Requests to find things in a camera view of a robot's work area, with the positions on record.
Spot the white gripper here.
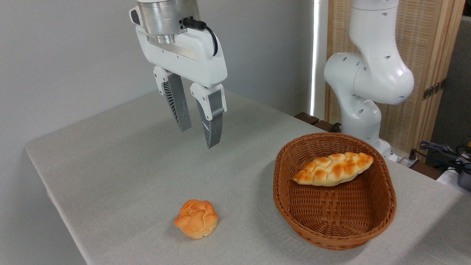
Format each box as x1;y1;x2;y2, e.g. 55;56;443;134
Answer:
129;6;228;149

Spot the round knotted bread roll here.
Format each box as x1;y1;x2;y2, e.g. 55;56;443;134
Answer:
174;199;219;240

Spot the long braided bread loaf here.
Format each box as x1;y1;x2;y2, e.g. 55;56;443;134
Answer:
293;152;374;187

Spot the brown woven wicker basket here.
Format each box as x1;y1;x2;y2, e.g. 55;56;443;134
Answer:
273;132;397;251

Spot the grey tablecloth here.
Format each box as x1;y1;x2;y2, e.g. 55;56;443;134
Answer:
25;78;471;265

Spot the dark brown wooden block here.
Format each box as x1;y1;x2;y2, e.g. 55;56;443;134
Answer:
314;120;341;133
294;112;320;125

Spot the wooden rattan folding screen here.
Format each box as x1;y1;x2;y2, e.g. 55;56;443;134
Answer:
325;0;466;163

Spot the brass screen hinge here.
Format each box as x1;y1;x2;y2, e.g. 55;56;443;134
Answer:
422;79;447;100

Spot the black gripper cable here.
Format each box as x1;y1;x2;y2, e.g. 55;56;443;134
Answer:
180;17;219;57

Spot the bundle of dark cables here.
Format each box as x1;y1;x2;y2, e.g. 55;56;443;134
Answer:
409;141;471;174

